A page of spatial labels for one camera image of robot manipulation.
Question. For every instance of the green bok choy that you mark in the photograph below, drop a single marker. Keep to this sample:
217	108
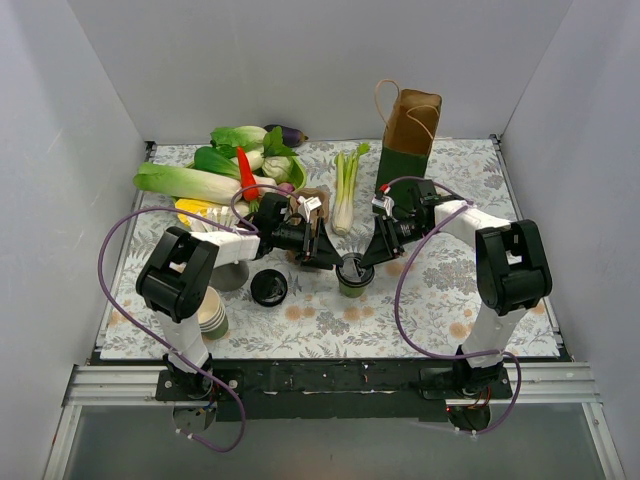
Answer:
208	159

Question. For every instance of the brown cardboard cup carrier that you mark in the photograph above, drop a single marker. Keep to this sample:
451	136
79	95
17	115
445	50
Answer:
323	194

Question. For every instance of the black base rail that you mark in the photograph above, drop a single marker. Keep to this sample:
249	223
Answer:
333	388

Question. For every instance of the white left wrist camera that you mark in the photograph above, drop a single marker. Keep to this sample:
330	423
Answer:
306	206

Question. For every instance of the red carrot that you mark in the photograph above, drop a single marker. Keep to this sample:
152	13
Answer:
251	192

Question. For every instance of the green paper bag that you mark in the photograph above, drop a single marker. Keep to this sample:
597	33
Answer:
409	133

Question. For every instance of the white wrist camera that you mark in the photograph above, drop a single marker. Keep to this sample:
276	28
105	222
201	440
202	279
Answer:
382	204
306	206

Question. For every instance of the stack of green paper cups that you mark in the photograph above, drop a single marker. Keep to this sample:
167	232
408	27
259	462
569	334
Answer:
212	316

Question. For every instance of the pale green cabbage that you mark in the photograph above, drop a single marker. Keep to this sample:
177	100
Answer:
278	168

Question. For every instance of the grey straw holder cup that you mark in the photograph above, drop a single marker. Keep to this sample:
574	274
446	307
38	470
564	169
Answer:
229	277

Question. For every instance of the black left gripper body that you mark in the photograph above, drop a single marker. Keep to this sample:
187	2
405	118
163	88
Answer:
310	243

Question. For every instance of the purple onion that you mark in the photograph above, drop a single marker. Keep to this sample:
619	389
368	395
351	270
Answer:
286	187

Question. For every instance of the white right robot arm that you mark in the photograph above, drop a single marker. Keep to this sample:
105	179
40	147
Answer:
512	274

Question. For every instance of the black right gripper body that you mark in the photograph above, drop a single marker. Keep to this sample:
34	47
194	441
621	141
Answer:
390	240

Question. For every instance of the celery stalk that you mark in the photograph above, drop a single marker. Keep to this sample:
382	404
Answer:
347	165

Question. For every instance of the floral table mat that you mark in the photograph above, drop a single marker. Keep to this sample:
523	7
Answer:
439	298

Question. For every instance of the yellow corn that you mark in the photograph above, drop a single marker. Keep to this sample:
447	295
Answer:
198	207

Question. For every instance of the purple eggplant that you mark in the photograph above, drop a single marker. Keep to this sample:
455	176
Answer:
292	137

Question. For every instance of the single green paper cup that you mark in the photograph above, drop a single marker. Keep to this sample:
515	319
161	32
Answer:
352	290

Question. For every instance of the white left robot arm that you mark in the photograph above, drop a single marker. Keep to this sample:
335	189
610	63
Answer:
175	278

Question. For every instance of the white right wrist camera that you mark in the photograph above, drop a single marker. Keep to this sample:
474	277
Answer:
382	204

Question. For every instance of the black coffee cup lid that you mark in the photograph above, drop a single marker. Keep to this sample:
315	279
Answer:
352	273

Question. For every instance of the green vegetable tray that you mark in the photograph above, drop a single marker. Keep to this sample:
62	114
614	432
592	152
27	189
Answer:
256	160

